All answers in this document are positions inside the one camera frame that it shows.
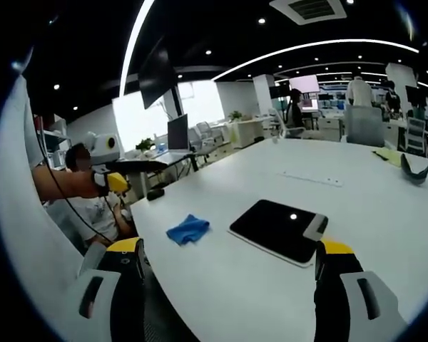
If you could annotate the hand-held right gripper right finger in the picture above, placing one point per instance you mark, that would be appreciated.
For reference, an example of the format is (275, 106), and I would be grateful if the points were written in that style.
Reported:
(333, 303)

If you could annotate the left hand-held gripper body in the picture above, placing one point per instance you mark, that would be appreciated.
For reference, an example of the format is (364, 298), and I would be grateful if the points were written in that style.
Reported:
(101, 149)

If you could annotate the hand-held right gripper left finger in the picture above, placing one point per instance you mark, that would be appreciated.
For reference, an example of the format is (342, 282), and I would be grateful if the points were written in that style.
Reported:
(126, 303)

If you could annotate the blue cleaning cloth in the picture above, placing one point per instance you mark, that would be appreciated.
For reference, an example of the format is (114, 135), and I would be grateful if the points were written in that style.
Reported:
(187, 229)

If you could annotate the black tablet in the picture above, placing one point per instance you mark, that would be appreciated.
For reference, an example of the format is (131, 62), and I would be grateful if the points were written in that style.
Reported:
(276, 229)

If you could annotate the yellow cloth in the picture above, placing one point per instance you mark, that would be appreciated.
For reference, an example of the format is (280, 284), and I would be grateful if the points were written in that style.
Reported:
(388, 156)

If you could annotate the small black object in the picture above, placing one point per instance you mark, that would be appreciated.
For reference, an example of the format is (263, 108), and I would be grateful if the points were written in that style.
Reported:
(155, 194)

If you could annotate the small green plant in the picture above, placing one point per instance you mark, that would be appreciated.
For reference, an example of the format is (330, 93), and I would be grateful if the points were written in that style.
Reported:
(145, 144)
(235, 115)

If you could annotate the white storage shelf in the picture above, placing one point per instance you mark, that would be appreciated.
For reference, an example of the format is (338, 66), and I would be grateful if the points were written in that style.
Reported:
(55, 142)

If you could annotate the open laptop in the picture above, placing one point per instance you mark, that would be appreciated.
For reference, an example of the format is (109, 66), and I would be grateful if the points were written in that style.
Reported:
(178, 135)

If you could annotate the black hanging monitor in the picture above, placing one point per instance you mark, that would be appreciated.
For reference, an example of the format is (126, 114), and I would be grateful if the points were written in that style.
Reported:
(156, 76)

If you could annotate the person's white shirt sleeve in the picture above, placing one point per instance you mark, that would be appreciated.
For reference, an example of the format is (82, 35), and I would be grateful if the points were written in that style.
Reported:
(25, 221)

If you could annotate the curved ceiling light strip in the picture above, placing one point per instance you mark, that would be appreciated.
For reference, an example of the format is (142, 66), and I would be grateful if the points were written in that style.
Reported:
(306, 45)
(130, 50)

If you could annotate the black curved object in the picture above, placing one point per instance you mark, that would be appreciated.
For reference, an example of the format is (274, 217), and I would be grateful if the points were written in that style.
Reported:
(412, 172)

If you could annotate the grey office chair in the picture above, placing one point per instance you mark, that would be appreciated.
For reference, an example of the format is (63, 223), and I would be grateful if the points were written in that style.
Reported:
(364, 126)

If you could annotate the white mesh office chair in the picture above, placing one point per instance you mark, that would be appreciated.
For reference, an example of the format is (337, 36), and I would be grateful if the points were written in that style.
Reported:
(416, 134)

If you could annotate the ceiling air vent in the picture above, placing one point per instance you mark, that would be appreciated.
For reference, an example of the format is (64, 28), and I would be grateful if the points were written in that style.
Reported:
(308, 9)

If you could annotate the pink wall screen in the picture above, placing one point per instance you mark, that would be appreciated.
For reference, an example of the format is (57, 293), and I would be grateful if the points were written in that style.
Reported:
(304, 84)

